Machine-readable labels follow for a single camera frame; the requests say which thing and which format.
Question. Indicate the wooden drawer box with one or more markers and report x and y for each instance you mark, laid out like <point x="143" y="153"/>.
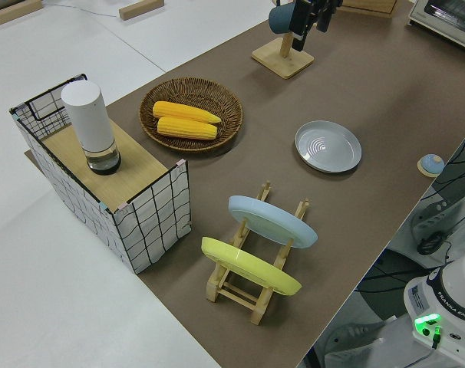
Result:
<point x="370" y="5"/>

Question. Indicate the yellow plate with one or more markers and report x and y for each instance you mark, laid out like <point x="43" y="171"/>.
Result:
<point x="248" y="264"/>

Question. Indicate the brown table mat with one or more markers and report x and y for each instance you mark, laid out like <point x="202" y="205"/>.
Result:
<point x="370" y="211"/>

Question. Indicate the wooden mug stand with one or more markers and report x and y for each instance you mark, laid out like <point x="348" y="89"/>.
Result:
<point x="286" y="65"/>

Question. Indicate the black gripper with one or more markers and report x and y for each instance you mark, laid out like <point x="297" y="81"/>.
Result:
<point x="324" y="4"/>

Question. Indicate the white cylindrical grinder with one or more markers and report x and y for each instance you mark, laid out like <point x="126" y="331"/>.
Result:
<point x="90" y="119"/>

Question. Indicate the green lit plug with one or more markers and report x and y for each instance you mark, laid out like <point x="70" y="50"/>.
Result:
<point x="428" y="322"/>

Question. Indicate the brown wicker basket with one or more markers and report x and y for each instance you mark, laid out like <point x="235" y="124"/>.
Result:
<point x="152" y="126"/>

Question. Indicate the blue call bell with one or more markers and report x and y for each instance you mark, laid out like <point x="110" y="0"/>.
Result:
<point x="431" y="164"/>

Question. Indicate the wooden block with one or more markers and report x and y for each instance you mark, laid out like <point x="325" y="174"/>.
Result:
<point x="140" y="9"/>
<point x="14" y="11"/>

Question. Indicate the white toaster oven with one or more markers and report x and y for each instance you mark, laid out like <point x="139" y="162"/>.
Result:
<point x="447" y="19"/>

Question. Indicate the light blue plate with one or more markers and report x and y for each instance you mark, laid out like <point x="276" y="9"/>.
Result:
<point x="271" y="222"/>

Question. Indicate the gray plate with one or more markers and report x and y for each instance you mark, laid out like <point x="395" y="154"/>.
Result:
<point x="328" y="147"/>

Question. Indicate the yellow corn cob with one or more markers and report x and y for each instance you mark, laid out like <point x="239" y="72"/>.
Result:
<point x="186" y="128"/>
<point x="182" y="111"/>

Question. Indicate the teal mug yellow inside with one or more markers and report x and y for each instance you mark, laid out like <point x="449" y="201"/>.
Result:
<point x="280" y="19"/>

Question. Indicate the wooden plate rack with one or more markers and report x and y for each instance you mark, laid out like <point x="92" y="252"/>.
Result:
<point x="236" y="297"/>

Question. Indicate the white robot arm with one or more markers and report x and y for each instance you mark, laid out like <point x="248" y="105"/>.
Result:
<point x="459" y="280"/>

